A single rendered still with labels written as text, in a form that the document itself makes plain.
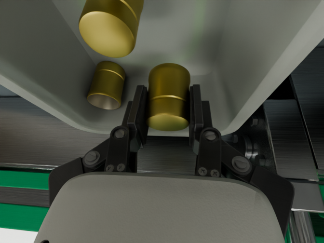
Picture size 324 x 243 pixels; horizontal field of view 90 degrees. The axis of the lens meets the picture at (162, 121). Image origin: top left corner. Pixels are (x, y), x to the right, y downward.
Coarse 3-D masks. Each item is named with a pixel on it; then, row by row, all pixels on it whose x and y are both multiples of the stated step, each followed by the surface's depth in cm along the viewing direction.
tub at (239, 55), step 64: (0, 0) 9; (64, 0) 12; (192, 0) 12; (256, 0) 9; (320, 0) 5; (0, 64) 10; (64, 64) 14; (128, 64) 18; (192, 64) 18; (256, 64) 9
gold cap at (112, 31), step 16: (96, 0) 9; (112, 0) 9; (128, 0) 10; (80, 16) 9; (96, 16) 9; (112, 16) 9; (128, 16) 9; (80, 32) 10; (96, 32) 10; (112, 32) 10; (128, 32) 10; (96, 48) 11; (112, 48) 11; (128, 48) 11
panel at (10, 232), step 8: (0, 232) 39; (8, 232) 38; (16, 232) 38; (24, 232) 38; (32, 232) 38; (0, 240) 38; (8, 240) 38; (16, 240) 38; (24, 240) 37; (32, 240) 37
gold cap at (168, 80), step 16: (160, 64) 12; (176, 64) 12; (160, 80) 12; (176, 80) 12; (160, 96) 11; (176, 96) 11; (160, 112) 11; (176, 112) 11; (160, 128) 13; (176, 128) 13
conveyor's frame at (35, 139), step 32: (320, 64) 16; (288, 96) 24; (320, 96) 14; (0, 128) 28; (32, 128) 27; (64, 128) 27; (320, 128) 13; (0, 160) 26; (32, 160) 25; (64, 160) 25; (160, 160) 23; (192, 160) 23; (320, 160) 12
